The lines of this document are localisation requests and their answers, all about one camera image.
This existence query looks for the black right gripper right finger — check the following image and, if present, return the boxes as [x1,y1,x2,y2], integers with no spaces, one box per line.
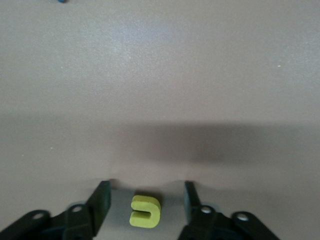
[177,181,281,240]

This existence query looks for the brown table cover sheet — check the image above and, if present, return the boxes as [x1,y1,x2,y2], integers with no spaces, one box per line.
[0,0,320,240]

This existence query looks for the yellow foam letter u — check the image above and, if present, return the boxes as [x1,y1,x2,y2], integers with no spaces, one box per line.
[129,194,162,229]

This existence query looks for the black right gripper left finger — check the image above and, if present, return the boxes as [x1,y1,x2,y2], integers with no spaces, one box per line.
[0,180,112,240]

